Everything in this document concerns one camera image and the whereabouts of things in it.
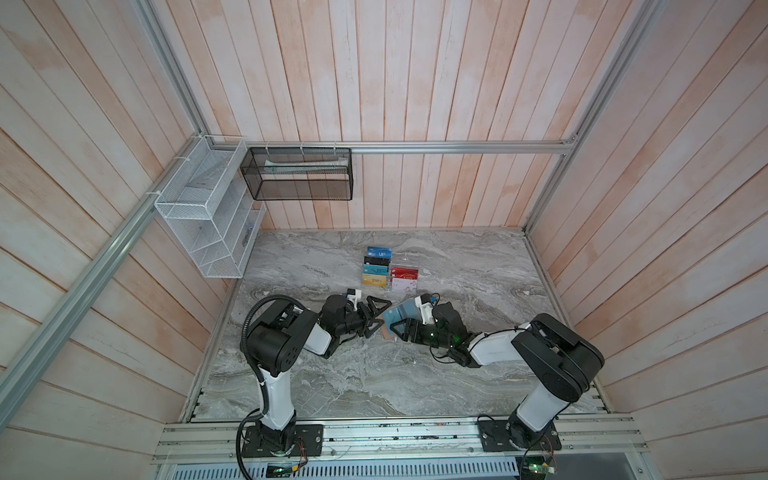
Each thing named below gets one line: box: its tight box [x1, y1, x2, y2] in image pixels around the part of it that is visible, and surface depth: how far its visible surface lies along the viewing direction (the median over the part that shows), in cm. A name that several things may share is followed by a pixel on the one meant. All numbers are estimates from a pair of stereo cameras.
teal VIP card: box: [363, 264, 389, 276], surface depth 103 cm
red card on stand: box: [391, 267, 419, 280], surface depth 103 cm
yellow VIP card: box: [362, 274, 387, 287], surface depth 104 cm
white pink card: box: [392, 278, 417, 295], surface depth 103 cm
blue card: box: [366, 246, 393, 258], surface depth 103 cm
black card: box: [364, 256, 391, 266], surface depth 103 cm
